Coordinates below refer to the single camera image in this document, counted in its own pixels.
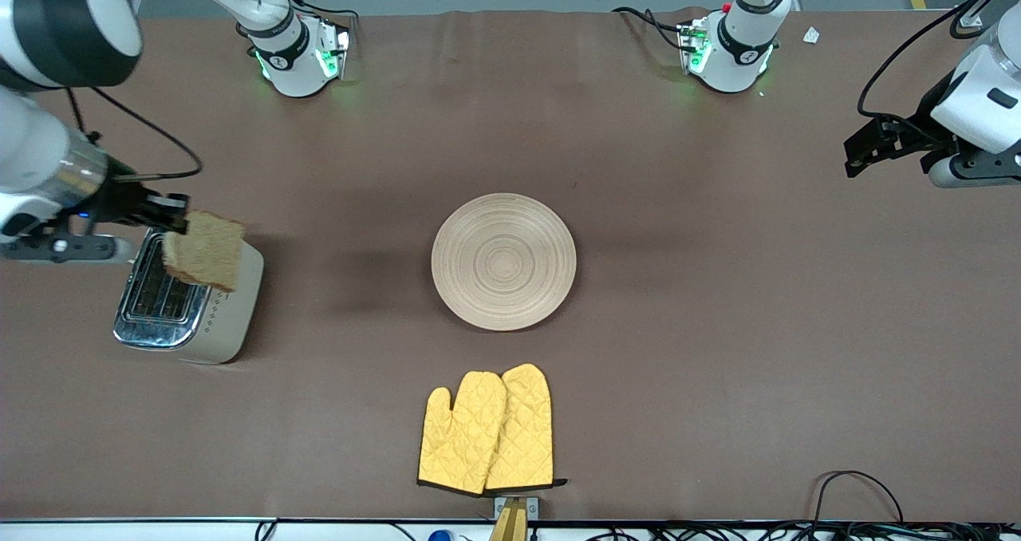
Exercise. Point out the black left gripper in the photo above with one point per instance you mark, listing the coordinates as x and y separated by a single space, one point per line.
914 132

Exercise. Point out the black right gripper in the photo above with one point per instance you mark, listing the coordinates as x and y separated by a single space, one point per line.
121 203

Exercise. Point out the slice of brown toast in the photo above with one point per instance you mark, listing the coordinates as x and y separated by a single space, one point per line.
206 250

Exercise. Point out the round light wooden plate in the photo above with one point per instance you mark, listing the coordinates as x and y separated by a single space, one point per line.
502 262

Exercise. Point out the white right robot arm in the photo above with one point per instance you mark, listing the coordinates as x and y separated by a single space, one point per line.
48 14

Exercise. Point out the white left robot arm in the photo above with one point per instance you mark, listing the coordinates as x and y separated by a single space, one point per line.
738 58

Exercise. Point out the cream and chrome toaster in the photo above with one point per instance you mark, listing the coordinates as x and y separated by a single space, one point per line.
231 317

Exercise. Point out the small white paper scrap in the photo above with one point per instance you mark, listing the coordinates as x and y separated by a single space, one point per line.
812 36

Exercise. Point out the silver base connector box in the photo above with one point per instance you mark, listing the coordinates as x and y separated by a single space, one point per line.
692 46
335 46

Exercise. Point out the brown table cover sheet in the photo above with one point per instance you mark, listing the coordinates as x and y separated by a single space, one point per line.
718 325

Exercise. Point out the yellow quilted oven mitt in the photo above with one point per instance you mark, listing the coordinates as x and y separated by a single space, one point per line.
526 429
463 437

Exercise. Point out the blue cap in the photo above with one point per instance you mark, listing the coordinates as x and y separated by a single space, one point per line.
441 536

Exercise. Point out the aluminium frame profile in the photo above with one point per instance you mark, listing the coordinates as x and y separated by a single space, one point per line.
971 21

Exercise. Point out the small metal bracket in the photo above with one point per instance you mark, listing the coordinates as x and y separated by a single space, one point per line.
533 507

